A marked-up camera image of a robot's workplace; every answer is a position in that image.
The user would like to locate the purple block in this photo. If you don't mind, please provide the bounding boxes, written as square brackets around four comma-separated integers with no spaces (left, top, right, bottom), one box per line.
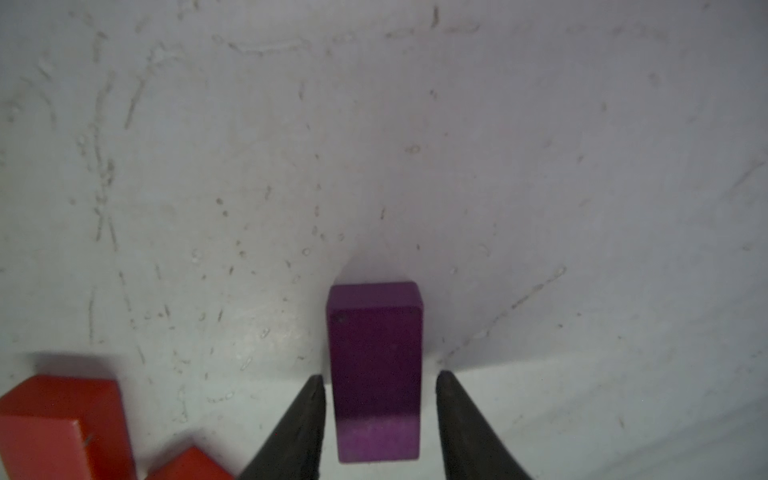
[326,281,424,464]

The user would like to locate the red block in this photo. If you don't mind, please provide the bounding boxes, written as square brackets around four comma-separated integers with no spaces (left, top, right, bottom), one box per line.
[1,375,137,479]
[146,446,234,480]

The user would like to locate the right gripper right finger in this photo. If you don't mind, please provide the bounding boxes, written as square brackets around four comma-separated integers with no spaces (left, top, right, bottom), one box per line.
[436,370,532,480]

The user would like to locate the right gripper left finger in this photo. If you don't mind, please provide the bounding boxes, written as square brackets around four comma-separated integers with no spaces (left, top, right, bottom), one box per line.
[238,374,326,480]

